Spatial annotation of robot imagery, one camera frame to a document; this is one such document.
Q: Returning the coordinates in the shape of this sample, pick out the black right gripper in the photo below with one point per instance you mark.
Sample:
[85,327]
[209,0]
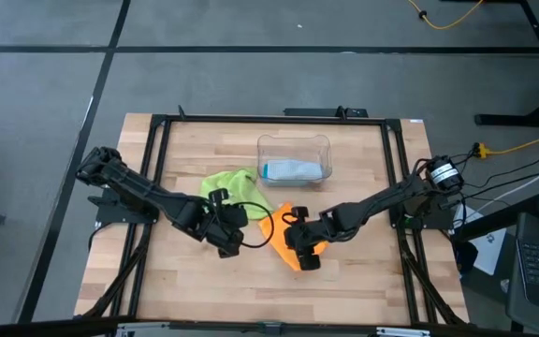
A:
[307,241]

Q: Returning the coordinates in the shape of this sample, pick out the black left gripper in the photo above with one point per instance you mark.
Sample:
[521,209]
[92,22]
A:
[227,227]

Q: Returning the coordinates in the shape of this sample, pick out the orange microfiber towel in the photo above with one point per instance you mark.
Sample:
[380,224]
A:
[276,234]

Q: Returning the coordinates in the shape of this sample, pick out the green microfiber towel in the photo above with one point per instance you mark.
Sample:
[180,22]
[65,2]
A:
[237,187]

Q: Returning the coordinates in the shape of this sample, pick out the teal microfiber towel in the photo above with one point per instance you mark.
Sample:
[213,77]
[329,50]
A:
[265,172]

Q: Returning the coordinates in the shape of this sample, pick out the grey microfiber towel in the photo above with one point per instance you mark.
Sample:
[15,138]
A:
[293,169]

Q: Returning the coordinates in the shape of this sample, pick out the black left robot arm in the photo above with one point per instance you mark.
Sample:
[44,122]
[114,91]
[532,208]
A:
[148,192]

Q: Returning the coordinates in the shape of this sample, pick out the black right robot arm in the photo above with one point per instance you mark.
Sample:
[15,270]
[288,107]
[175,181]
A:
[382,201]

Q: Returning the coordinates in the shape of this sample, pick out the clear plastic bin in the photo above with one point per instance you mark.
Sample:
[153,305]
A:
[293,145]

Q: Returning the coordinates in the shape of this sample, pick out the silver aluminium extrusion bar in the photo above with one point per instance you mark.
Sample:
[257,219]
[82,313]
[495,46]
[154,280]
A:
[143,331]

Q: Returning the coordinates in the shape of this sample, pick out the white corner sticker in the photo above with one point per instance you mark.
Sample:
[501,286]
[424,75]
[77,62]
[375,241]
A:
[416,121]

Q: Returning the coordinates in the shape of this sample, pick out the white paper sheet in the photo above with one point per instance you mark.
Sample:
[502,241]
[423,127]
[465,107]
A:
[491,253]

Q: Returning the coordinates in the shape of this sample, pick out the black aluminium table frame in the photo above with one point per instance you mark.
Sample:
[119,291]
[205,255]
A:
[274,120]

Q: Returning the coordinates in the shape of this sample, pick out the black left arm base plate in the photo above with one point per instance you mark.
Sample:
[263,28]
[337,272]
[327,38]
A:
[110,213]

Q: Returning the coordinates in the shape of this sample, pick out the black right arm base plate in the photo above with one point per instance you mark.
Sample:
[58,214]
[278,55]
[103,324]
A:
[433,224]

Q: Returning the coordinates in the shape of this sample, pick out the black desk leg frame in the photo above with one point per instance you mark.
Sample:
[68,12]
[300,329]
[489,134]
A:
[508,120]

